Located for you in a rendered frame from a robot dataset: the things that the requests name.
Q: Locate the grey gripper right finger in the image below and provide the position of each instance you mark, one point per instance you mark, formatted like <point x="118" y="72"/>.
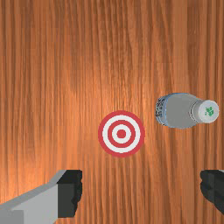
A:
<point x="214" y="186"/>

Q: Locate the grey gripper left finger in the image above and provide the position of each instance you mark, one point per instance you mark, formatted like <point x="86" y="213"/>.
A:
<point x="43" y="201"/>

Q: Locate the clear plastic bottle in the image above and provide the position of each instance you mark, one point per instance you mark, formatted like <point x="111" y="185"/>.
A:
<point x="180" y="110"/>

